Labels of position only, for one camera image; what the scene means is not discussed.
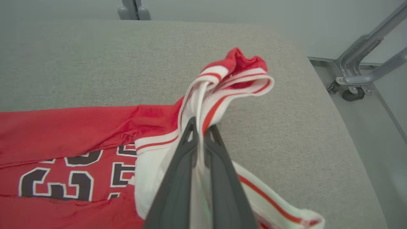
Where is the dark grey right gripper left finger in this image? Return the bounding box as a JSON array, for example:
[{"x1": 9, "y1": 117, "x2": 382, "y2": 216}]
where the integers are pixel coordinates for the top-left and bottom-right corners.
[{"x1": 142, "y1": 116, "x2": 199, "y2": 229}]

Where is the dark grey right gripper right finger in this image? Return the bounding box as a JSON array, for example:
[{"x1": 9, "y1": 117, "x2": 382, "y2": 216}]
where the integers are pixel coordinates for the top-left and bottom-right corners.
[{"x1": 203, "y1": 124, "x2": 259, "y2": 229}]

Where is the red basketball jersey number 23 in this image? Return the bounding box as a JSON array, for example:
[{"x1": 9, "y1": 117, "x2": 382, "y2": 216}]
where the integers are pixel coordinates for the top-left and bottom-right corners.
[{"x1": 0, "y1": 47, "x2": 325, "y2": 229}]

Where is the black caster wheel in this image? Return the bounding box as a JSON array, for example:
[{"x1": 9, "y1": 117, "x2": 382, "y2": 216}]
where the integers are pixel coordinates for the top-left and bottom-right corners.
[{"x1": 342, "y1": 87, "x2": 365, "y2": 102}]

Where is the grey metal post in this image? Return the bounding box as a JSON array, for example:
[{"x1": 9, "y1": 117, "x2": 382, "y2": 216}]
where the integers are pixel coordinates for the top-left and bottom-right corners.
[{"x1": 118, "y1": 0, "x2": 151, "y2": 21}]

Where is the grey metal cart frame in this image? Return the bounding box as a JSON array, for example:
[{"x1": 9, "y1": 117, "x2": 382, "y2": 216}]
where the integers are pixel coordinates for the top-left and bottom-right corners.
[{"x1": 328, "y1": 0, "x2": 407, "y2": 102}]

